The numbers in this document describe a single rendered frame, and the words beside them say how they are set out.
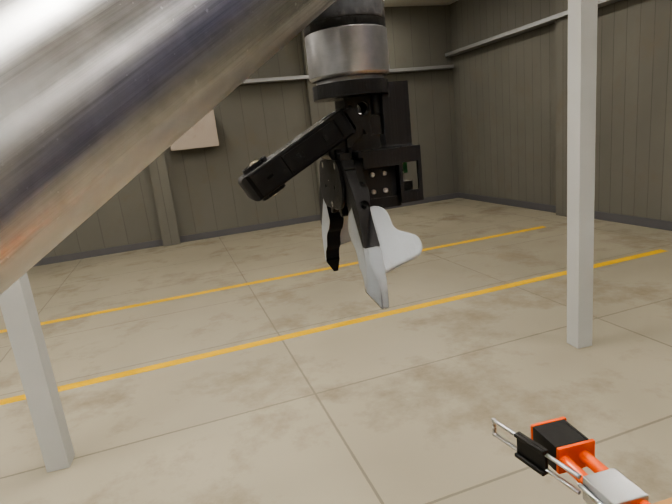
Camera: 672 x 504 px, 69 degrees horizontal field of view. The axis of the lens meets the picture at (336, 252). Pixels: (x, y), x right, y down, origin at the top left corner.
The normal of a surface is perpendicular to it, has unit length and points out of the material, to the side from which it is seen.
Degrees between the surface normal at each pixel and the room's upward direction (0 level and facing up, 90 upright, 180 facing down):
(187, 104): 125
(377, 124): 90
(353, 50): 91
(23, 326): 90
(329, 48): 90
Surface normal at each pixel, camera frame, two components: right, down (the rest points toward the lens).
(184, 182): 0.32, 0.19
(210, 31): 0.79, 0.25
